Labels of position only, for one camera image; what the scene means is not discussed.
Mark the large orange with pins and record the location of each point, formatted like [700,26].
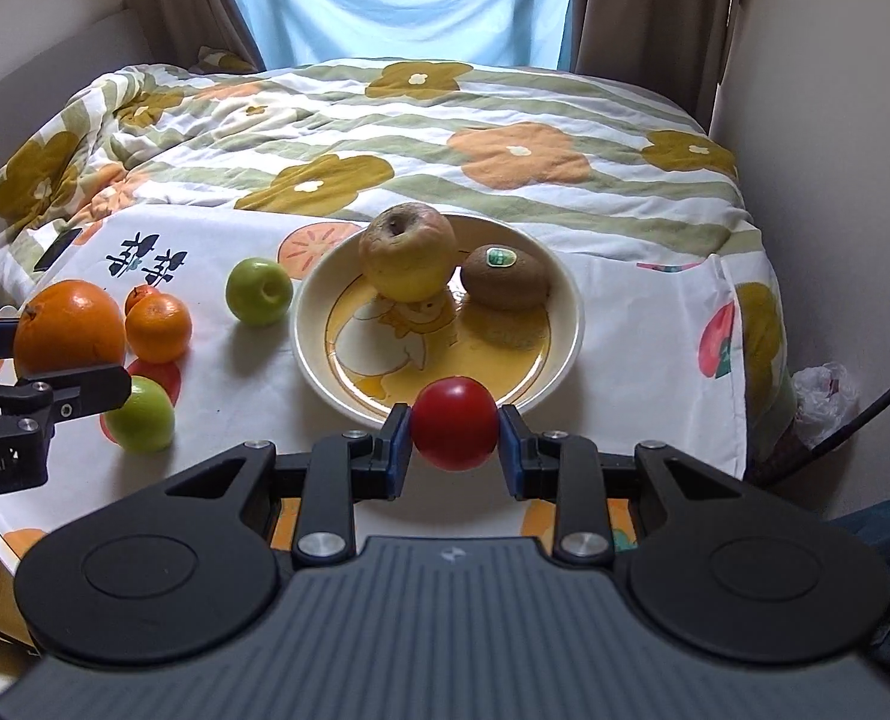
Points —
[69,324]

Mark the floral striped duvet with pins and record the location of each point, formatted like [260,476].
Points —
[586,166]

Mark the black phone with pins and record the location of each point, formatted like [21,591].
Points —
[56,248]

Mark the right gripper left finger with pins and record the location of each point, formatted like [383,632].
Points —
[337,472]

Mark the medium orange mandarin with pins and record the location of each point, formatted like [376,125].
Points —
[158,327]

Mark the white persimmon print cloth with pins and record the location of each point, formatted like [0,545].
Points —
[629,358]

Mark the red tomato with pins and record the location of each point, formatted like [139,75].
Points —
[455,424]

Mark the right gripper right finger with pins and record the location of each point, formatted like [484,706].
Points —
[565,470]

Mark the brown right curtain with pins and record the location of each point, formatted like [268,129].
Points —
[676,48]

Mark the green apple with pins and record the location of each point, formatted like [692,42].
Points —
[258,292]
[146,423]

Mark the yellow-red wrinkled apple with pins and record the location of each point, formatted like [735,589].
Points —
[408,252]

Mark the brown left curtain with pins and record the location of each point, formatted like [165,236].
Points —
[179,31]

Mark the cream cartoon bowl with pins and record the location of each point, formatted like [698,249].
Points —
[363,354]

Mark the brown curtain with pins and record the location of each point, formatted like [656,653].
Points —
[179,31]
[676,48]

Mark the brown kiwi with sticker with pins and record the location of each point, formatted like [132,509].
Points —
[504,278]

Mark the white plastic bag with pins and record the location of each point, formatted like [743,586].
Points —
[827,397]

